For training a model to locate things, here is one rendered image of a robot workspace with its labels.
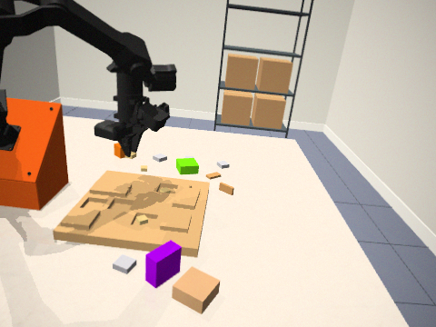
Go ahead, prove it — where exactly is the purple block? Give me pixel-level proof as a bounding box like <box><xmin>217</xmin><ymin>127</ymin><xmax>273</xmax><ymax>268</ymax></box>
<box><xmin>145</xmin><ymin>241</ymin><xmax>182</xmax><ymax>288</ymax></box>

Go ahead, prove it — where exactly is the lime green cube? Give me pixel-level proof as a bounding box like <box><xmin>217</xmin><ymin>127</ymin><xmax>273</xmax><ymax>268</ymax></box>
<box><xmin>176</xmin><ymin>158</ymin><xmax>199</xmax><ymax>174</ymax></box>

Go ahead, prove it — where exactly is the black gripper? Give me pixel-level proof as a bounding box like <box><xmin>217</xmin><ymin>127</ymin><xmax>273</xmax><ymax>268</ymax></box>
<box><xmin>94</xmin><ymin>92</ymin><xmax>149</xmax><ymax>157</ymax></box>

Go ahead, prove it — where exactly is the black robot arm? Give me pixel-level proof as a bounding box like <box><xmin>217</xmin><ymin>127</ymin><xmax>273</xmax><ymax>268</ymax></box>
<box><xmin>0</xmin><ymin>0</ymin><xmax>177</xmax><ymax>151</ymax></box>

